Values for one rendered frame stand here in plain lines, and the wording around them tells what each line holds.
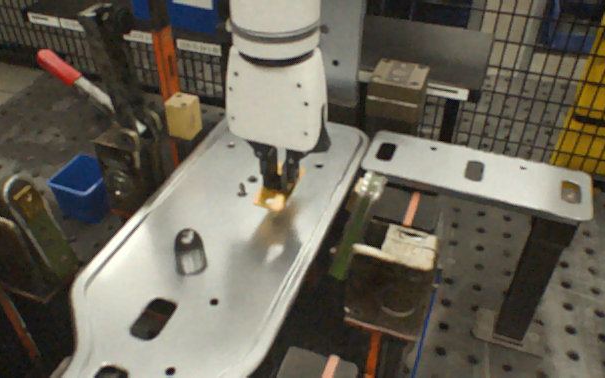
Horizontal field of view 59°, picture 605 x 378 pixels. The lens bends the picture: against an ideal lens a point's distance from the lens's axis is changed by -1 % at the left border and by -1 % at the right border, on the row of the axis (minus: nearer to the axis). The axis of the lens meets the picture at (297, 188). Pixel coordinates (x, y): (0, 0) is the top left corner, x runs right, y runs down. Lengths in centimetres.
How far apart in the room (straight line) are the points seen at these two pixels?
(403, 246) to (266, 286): 15
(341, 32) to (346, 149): 18
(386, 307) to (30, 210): 38
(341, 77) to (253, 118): 31
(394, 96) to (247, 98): 31
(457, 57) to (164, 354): 67
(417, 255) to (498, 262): 52
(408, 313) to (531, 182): 26
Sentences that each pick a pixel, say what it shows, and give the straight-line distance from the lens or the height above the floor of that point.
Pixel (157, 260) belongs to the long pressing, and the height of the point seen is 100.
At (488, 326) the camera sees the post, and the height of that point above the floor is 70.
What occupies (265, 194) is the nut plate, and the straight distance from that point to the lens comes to 63.
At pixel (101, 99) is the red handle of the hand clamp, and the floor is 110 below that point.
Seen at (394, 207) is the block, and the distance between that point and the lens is 70.
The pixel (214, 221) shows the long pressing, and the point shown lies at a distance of 65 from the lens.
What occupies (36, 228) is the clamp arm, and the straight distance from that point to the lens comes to 62.
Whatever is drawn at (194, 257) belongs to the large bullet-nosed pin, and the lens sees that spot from 58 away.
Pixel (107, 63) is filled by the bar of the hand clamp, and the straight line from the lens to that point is 66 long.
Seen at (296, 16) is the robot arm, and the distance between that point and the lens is 50.
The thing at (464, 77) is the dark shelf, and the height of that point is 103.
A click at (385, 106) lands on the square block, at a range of 82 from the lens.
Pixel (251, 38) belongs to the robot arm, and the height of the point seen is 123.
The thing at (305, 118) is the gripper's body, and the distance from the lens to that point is 55.
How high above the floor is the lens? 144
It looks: 40 degrees down
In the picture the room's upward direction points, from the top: straight up
